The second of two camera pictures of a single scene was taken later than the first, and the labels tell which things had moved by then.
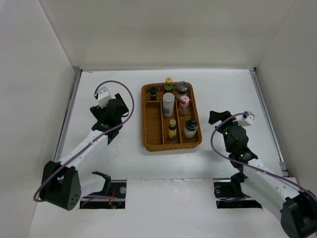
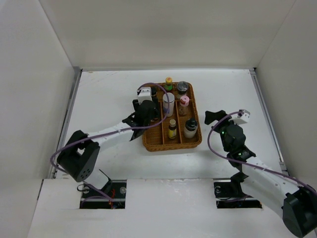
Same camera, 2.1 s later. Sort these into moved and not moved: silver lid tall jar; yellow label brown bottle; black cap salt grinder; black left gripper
Moved: black left gripper
Not moved: black cap salt grinder; yellow label brown bottle; silver lid tall jar
